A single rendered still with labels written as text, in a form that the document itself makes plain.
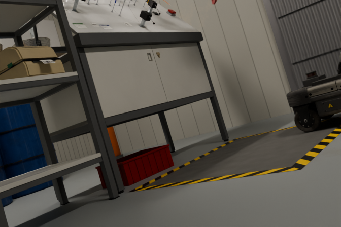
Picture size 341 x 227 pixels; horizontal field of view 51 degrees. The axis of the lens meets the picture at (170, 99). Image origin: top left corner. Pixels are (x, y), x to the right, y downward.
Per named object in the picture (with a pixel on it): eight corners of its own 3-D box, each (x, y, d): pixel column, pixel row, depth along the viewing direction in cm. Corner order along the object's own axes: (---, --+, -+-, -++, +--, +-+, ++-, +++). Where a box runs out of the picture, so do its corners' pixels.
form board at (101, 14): (75, 35, 188) (76, 32, 187) (-15, -44, 232) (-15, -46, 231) (199, 34, 280) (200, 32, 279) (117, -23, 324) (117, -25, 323)
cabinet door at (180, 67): (212, 90, 275) (197, 41, 277) (168, 101, 233) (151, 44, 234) (209, 91, 277) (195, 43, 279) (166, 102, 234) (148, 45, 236)
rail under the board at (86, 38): (203, 40, 278) (201, 32, 278) (81, 44, 186) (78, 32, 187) (198, 42, 281) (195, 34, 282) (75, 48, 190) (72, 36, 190)
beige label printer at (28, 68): (67, 74, 179) (56, 37, 180) (29, 78, 162) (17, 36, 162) (33, 90, 197) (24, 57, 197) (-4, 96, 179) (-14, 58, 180)
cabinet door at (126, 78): (167, 102, 233) (150, 44, 234) (104, 117, 190) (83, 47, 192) (165, 102, 234) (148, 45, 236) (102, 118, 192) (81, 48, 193)
